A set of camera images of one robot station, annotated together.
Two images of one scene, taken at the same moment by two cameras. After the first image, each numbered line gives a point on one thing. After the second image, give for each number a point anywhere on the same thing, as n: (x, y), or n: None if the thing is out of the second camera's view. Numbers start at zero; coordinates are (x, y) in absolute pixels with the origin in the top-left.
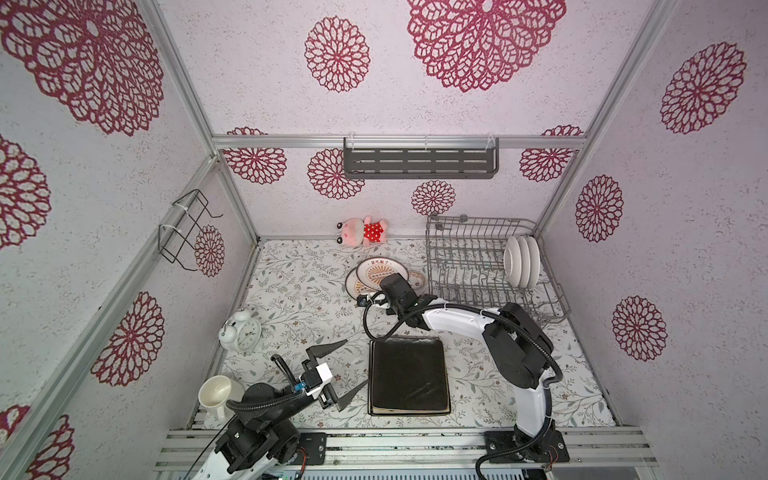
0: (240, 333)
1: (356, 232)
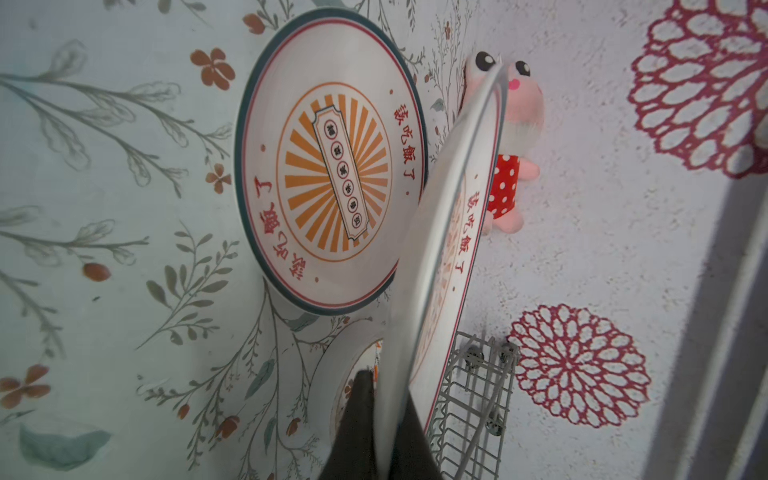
0: None
1: (522, 115)
